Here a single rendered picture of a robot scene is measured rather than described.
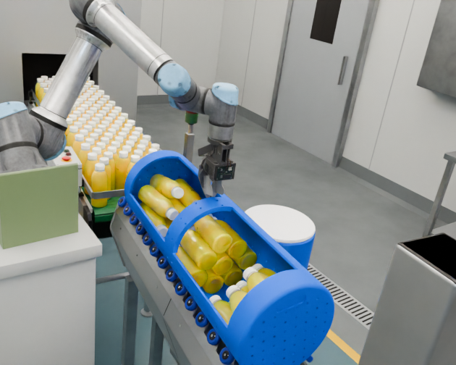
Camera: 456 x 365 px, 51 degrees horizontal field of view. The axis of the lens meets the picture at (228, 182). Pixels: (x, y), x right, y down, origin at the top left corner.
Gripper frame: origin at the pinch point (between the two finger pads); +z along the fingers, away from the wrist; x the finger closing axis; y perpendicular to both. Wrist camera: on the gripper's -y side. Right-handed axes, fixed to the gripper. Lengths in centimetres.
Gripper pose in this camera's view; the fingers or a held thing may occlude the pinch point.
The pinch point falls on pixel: (209, 195)
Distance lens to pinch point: 148.0
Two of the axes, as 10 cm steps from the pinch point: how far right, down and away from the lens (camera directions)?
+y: 4.7, 4.2, -7.7
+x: 8.7, -1.0, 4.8
